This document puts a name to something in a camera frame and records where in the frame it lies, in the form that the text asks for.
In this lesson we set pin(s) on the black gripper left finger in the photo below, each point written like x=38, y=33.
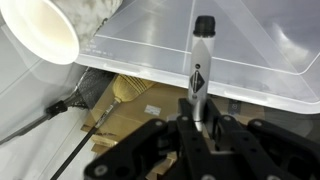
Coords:
x=173, y=150

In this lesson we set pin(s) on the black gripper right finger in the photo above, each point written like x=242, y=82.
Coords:
x=260, y=150

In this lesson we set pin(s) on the black marker with white barrel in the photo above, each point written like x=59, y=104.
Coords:
x=201, y=66

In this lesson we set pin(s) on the white paper cup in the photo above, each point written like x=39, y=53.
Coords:
x=36, y=30

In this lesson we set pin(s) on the large open cardboard box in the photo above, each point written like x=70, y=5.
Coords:
x=160, y=100

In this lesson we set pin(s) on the broom with black stick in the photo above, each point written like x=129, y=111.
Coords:
x=130, y=86

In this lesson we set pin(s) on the large clear plastic bin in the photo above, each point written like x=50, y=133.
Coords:
x=233, y=40

